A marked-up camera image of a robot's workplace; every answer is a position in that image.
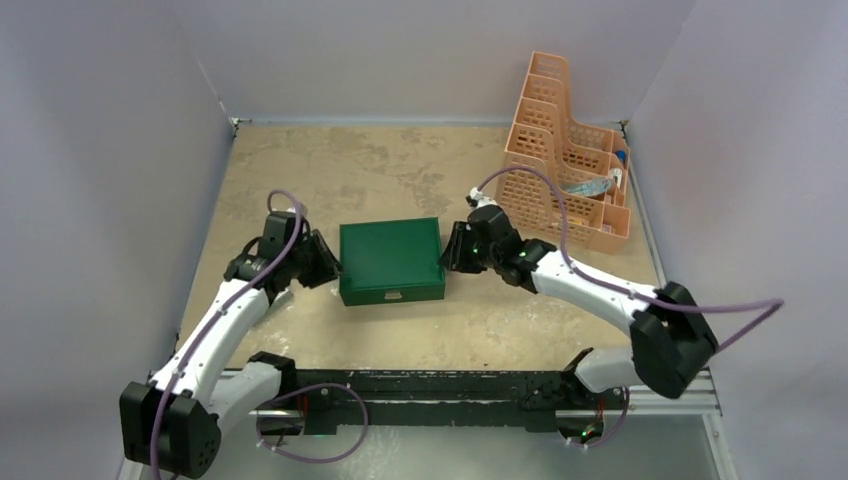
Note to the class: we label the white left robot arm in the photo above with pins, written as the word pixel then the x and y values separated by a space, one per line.
pixel 175 420

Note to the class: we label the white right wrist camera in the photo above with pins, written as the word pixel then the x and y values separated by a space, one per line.
pixel 477 199

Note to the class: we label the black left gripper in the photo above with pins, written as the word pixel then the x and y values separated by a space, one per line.
pixel 327 267

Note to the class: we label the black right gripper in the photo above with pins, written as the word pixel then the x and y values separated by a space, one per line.
pixel 454 256

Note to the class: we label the green jewelry box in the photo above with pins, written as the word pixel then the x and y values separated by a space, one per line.
pixel 389 262

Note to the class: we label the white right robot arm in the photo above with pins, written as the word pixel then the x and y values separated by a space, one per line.
pixel 670 340

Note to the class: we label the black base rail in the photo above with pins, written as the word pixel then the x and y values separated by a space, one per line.
pixel 330 398

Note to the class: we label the blue item in organizer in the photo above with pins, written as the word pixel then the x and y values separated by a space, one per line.
pixel 590 188

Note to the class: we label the peach plastic file organizer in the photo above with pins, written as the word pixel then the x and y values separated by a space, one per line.
pixel 546 146

